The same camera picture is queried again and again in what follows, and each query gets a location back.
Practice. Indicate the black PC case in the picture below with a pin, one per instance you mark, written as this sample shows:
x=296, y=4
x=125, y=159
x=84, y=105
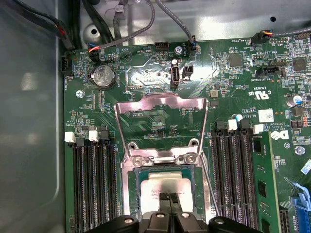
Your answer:
x=29, y=121

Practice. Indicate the small silver capacitor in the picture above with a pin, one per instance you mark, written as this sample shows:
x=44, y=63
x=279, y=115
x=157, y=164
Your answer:
x=297, y=100

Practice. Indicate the white barcode label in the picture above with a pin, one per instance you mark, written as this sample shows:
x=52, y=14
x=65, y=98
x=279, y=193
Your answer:
x=266, y=116

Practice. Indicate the silver coin battery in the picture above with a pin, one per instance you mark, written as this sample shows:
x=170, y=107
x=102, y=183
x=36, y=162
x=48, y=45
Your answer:
x=103, y=76

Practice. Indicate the internal USB port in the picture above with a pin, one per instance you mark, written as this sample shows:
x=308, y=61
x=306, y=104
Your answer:
x=175, y=76

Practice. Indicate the CPU socket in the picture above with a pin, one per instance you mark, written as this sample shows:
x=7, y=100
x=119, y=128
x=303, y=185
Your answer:
x=126, y=189

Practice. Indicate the black RAM slot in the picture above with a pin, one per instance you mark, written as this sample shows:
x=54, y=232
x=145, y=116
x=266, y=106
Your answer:
x=232, y=179
x=111, y=182
x=100, y=182
x=78, y=182
x=245, y=179
x=89, y=182
x=220, y=179

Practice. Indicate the silver motherboard screw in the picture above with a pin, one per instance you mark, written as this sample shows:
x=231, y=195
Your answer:
x=178, y=50
x=79, y=94

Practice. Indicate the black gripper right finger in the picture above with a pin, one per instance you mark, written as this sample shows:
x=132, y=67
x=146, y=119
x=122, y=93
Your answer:
x=189, y=223

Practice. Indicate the green RAM stick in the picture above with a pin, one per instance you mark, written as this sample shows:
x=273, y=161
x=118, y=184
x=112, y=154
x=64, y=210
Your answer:
x=264, y=165

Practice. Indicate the green motherboard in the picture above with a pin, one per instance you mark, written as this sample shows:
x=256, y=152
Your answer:
x=243, y=102

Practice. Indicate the silver hex standoff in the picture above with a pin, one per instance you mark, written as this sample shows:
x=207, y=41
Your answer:
x=300, y=150

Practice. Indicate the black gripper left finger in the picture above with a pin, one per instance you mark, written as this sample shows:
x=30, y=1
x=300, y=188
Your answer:
x=155, y=223

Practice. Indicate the metal socket cover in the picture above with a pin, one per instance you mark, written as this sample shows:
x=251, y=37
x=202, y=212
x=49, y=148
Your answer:
x=160, y=100

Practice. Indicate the silver topped CPU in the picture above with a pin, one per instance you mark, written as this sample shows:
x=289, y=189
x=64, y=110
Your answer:
x=150, y=189

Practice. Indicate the black expansion slot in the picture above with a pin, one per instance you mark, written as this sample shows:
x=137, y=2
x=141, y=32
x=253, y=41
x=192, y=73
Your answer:
x=284, y=222

